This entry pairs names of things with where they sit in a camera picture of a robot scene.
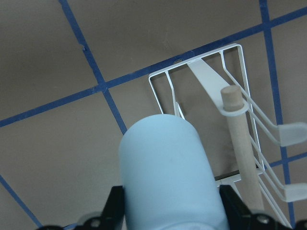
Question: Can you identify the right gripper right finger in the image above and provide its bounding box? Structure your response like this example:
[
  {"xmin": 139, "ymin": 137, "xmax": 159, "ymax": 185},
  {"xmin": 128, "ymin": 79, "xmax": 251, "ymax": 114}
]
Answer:
[{"xmin": 219, "ymin": 184, "xmax": 307, "ymax": 230}]

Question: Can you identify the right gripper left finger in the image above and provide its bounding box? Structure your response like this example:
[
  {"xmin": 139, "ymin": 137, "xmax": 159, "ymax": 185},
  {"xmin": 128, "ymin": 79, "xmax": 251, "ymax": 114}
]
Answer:
[{"xmin": 38, "ymin": 185, "xmax": 125, "ymax": 230}]

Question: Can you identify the light blue plastic cup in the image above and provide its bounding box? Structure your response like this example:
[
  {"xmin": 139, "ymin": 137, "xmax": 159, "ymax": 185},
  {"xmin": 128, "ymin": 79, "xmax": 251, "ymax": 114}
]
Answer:
[{"xmin": 118, "ymin": 115, "xmax": 229, "ymax": 230}]

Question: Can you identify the white wire cup rack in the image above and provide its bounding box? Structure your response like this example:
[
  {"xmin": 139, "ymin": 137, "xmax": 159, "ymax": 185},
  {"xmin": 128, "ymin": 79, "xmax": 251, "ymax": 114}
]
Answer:
[{"xmin": 148, "ymin": 44, "xmax": 307, "ymax": 227}]

